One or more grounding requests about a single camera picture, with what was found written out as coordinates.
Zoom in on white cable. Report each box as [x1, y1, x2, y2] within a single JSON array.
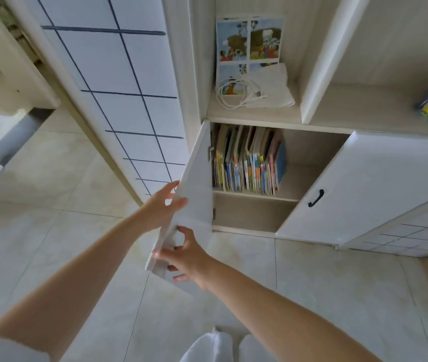
[[216, 76, 268, 110]]

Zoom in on row of children's books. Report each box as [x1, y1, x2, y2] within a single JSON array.
[[211, 124, 288, 197]]

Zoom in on white trousers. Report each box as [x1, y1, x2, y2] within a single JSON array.
[[179, 327, 281, 362]]

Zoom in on person's right hand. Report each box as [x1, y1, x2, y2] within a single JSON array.
[[152, 226, 215, 291]]

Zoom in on white wardrobe door dark lines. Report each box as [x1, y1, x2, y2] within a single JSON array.
[[20, 0, 191, 206]]

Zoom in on white shelf cabinet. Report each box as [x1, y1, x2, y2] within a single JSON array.
[[160, 0, 428, 248]]

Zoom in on white grid-lined panel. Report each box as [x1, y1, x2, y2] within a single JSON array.
[[338, 201, 428, 259]]

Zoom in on white cloth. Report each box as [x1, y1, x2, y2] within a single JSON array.
[[242, 63, 297, 109]]

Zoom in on white desk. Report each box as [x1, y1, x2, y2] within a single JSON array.
[[0, 0, 62, 118]]

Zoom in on person's right forearm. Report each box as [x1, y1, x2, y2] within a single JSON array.
[[199, 258, 383, 362]]

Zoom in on illustrated picture book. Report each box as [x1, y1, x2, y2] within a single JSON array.
[[215, 16, 286, 98]]

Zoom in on plain white cabinet door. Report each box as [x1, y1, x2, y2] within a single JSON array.
[[145, 120, 215, 295]]

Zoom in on person's left hand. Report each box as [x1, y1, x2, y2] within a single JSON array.
[[138, 180, 189, 233]]

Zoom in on person's left forearm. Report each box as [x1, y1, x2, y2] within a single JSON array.
[[0, 212, 146, 362]]

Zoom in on black door handle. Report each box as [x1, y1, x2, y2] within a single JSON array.
[[308, 189, 325, 208]]

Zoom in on white cabinet door with handle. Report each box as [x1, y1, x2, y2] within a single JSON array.
[[276, 130, 428, 248]]

